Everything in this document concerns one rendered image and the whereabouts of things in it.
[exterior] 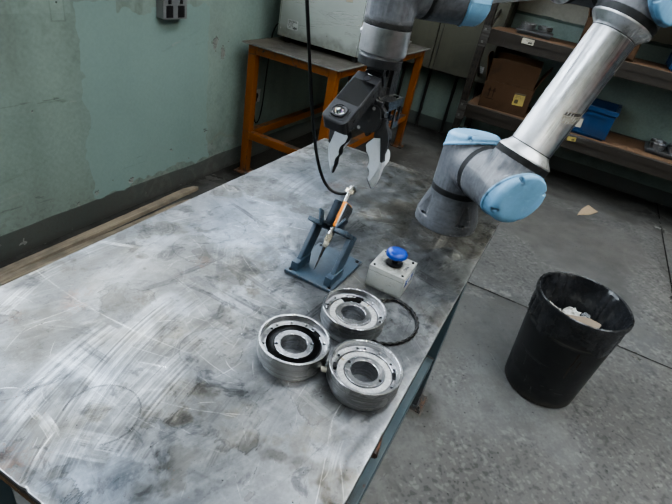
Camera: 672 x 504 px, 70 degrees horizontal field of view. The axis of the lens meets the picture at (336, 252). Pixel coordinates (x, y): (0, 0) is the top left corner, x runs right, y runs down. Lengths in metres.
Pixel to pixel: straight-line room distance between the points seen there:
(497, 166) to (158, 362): 0.71
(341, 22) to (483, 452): 2.22
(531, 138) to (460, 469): 1.10
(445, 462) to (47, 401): 1.29
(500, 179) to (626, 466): 1.33
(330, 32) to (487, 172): 2.04
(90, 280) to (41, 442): 0.30
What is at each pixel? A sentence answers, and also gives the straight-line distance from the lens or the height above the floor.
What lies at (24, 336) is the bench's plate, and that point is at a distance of 0.80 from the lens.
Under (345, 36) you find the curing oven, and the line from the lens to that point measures 2.90.
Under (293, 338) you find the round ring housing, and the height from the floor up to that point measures 0.82.
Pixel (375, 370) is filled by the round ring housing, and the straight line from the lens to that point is 0.72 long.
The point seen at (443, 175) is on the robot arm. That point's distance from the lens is 1.13.
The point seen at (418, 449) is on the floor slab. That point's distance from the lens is 1.72.
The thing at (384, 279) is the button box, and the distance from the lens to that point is 0.89.
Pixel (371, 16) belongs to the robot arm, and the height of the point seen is 1.24.
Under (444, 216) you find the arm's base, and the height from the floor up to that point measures 0.84.
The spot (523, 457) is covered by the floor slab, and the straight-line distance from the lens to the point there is 1.87.
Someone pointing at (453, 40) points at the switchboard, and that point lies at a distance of 4.46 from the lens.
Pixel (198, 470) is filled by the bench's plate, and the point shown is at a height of 0.80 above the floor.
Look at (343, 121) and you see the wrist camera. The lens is 0.74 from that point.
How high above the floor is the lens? 1.32
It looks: 32 degrees down
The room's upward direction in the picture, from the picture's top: 12 degrees clockwise
